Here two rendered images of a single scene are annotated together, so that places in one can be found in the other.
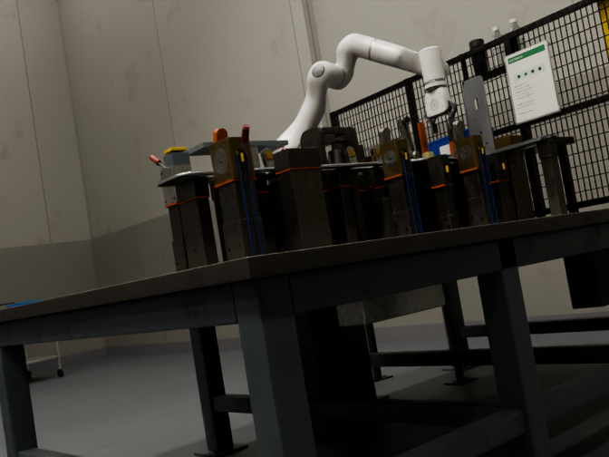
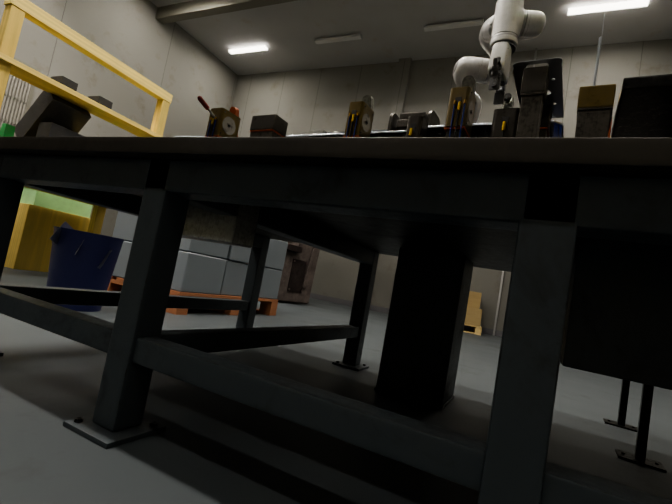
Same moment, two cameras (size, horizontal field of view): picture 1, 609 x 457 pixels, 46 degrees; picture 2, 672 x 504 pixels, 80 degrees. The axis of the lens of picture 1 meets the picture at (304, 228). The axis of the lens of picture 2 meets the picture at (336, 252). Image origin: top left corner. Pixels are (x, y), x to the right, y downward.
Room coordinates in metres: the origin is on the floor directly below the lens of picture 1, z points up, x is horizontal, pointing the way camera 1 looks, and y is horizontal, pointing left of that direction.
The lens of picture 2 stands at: (1.93, -1.58, 0.43)
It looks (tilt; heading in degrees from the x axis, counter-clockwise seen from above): 5 degrees up; 68
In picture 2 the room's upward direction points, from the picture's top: 10 degrees clockwise
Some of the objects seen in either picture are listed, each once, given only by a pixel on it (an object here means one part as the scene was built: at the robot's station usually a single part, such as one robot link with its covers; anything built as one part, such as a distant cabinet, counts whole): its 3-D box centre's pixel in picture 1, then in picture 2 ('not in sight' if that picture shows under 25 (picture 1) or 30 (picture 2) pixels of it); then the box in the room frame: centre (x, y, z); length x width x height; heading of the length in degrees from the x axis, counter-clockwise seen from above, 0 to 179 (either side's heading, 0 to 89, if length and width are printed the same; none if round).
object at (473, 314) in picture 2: not in sight; (446, 307); (7.17, 4.97, 0.40); 1.47 x 1.08 x 0.79; 131
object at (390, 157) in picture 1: (404, 191); (351, 155); (2.42, -0.35, 0.87); 0.12 x 0.07 x 0.35; 37
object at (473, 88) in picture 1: (478, 118); (595, 77); (2.97, -0.78, 1.17); 0.12 x 0.01 x 0.34; 37
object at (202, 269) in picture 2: not in sight; (211, 233); (2.27, 2.46, 0.70); 1.37 x 0.92 x 1.40; 42
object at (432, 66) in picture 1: (432, 65); (508, 20); (2.78, -0.60, 1.37); 0.09 x 0.08 x 0.13; 149
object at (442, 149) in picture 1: (459, 150); not in sight; (3.28, -0.76, 1.10); 0.30 x 0.17 x 0.13; 31
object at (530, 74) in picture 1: (532, 82); not in sight; (3.07, -1.07, 1.30); 0.23 x 0.02 x 0.31; 37
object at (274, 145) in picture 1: (237, 148); not in sight; (2.67, 0.19, 1.16); 0.37 x 0.14 x 0.02; 127
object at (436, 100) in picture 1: (438, 101); (501, 62); (2.78, -0.59, 1.23); 0.10 x 0.07 x 0.11; 37
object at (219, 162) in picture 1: (241, 203); (214, 154); (2.03, 0.16, 0.88); 0.14 x 0.09 x 0.36; 37
